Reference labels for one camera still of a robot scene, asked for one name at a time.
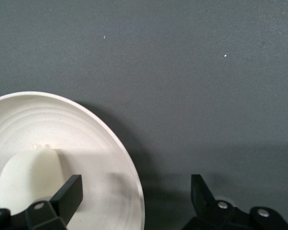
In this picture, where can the round cream plate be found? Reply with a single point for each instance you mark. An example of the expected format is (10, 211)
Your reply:
(86, 143)

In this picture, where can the white steamed bun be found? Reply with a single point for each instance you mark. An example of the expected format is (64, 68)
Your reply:
(26, 177)

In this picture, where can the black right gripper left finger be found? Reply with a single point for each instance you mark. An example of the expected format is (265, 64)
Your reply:
(67, 198)

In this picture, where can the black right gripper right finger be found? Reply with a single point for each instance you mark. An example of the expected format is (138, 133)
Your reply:
(206, 210)

